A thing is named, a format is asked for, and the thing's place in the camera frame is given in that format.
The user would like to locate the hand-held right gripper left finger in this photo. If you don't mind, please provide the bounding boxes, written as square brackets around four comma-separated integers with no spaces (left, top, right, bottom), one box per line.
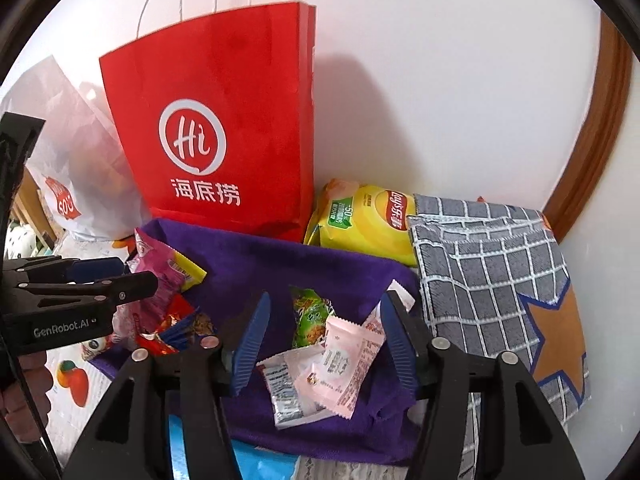
[62,291,272,480]

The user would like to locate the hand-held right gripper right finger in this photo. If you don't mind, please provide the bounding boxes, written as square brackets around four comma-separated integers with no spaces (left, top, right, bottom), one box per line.
[379,290,586,480]

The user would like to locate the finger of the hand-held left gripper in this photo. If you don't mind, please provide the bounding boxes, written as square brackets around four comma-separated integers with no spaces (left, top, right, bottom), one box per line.
[5,256,124,283]
[17,271,159,308]

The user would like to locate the purple pink snack packet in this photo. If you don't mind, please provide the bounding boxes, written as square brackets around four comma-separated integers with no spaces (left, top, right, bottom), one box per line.
[125,228,208,311]

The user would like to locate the person's left hand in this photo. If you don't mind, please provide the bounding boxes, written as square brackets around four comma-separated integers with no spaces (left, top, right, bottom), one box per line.
[0,350,51,443]

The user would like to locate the panda print snack packet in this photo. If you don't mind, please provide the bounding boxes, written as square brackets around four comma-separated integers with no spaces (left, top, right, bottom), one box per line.
[81,335,113,363]

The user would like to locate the orange red snack packet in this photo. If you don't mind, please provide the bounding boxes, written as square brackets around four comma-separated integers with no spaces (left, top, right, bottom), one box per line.
[136,294,197,357]

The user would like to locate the blue purple snack packet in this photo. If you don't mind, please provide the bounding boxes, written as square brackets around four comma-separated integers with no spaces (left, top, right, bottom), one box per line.
[170,312,217,353]

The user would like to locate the silver white snack packet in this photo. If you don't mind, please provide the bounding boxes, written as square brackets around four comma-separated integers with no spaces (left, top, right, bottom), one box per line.
[256,347,335,429]

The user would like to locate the green snack packet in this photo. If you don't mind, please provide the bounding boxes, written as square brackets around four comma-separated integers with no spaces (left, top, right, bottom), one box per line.
[290,286,336,350]

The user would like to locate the purple towel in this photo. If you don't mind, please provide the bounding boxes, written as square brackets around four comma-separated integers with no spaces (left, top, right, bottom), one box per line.
[82,217,426,466]

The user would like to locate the white spotted plush toy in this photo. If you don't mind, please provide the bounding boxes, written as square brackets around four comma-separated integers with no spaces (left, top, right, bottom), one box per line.
[5,222,38,261]

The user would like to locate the white plastic bag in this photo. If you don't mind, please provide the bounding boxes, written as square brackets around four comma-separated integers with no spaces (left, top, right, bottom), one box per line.
[0,55,151,241]

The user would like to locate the grey checked star cloth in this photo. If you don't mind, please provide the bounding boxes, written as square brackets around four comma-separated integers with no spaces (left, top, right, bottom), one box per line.
[405,192,591,478]

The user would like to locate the blue tissue pack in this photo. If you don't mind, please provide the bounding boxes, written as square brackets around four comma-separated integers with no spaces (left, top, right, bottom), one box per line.
[167,412,301,480]

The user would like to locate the yellow chips bag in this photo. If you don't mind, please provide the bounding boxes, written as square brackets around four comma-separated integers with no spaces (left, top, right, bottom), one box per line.
[304,178,420,268]

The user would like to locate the red paper bag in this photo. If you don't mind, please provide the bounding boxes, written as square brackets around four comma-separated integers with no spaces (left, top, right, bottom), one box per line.
[98,0,317,243]

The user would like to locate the wooden door frame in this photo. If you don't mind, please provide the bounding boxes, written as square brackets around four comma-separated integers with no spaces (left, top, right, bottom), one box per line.
[542,10,635,243]

